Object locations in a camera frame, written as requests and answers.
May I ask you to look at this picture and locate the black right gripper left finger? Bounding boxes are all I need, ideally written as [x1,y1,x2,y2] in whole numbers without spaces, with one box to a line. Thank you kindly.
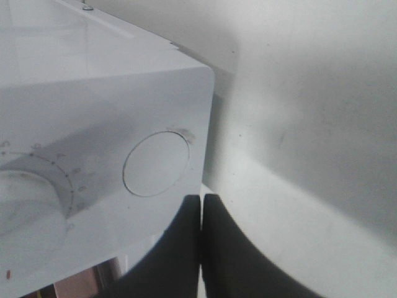
[102,195,201,297]

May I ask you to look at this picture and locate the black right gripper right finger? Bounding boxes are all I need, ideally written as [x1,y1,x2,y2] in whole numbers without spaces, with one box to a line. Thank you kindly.
[202,194,321,297]

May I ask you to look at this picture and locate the white round door button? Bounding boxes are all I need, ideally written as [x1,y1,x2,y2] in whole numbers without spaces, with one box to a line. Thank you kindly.
[122,131,190,197]

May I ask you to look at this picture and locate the white timer knob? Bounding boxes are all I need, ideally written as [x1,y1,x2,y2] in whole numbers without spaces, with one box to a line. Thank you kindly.
[1,170,66,245]

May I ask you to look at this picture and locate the white microwave oven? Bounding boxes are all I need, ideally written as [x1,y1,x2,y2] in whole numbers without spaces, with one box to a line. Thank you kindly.
[1,1,215,297]

